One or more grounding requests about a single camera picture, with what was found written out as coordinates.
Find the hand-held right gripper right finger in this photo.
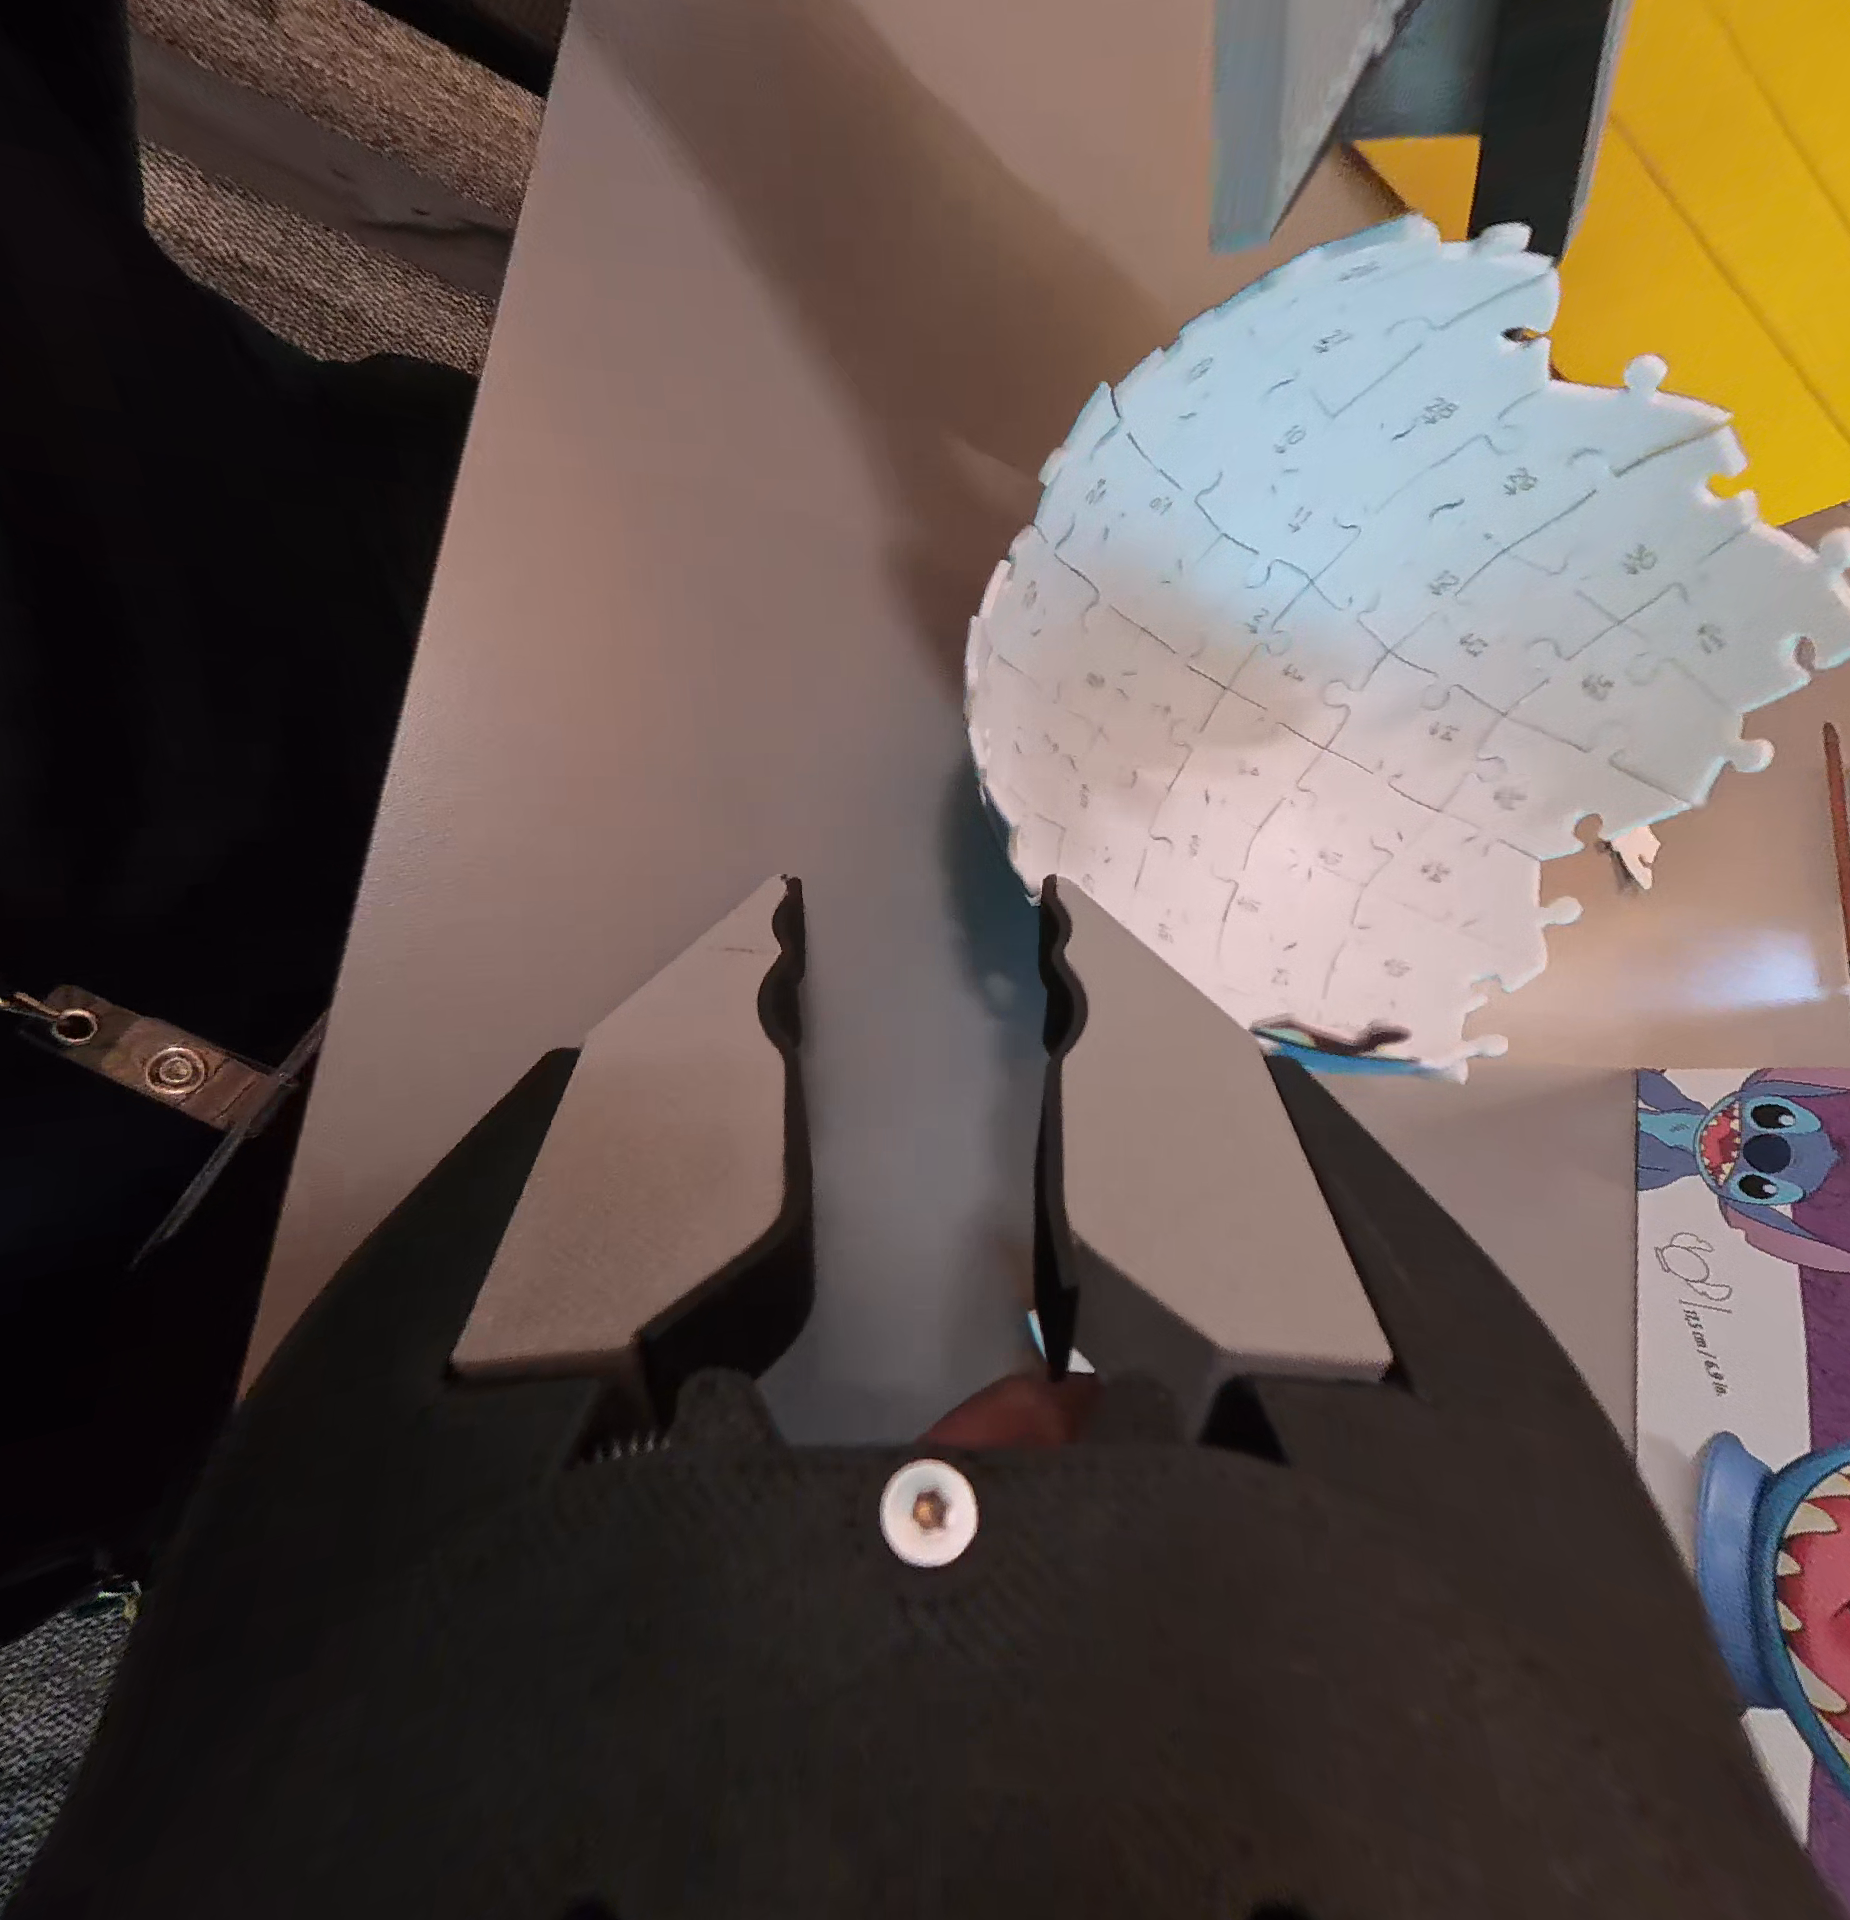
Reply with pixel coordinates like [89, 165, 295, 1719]
[1032, 873, 1398, 1391]

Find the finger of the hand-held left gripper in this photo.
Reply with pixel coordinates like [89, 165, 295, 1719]
[1212, 0, 1486, 257]
[1471, 0, 1635, 263]

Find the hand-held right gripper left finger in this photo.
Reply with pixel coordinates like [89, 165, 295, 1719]
[446, 873, 818, 1426]

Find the blue and white puzzle ball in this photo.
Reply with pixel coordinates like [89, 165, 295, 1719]
[942, 216, 1850, 1084]

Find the cartoon puzzle box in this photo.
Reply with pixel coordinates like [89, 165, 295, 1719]
[1633, 1063, 1850, 1920]

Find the yellow plastic bin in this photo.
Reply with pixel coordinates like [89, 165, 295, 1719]
[1343, 0, 1850, 530]

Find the badge clip strap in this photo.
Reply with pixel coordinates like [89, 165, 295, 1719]
[0, 974, 329, 1266]

